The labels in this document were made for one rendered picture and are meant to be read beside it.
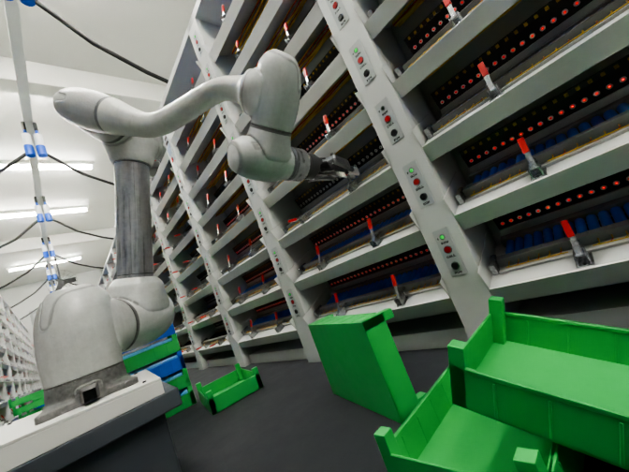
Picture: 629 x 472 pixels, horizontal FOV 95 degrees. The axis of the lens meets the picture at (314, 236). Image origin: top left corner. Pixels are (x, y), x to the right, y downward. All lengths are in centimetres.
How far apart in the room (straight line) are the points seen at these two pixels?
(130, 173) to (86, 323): 48
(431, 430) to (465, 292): 35
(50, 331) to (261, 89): 71
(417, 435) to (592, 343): 29
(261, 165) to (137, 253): 53
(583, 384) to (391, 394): 29
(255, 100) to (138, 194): 55
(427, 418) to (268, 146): 62
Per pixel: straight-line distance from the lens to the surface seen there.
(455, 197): 82
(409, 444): 56
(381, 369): 63
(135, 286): 102
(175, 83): 211
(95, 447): 81
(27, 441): 82
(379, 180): 88
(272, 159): 71
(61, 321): 89
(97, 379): 88
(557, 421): 43
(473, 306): 83
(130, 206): 108
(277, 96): 70
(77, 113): 105
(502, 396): 43
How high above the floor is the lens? 31
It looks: 8 degrees up
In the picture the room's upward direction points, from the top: 21 degrees counter-clockwise
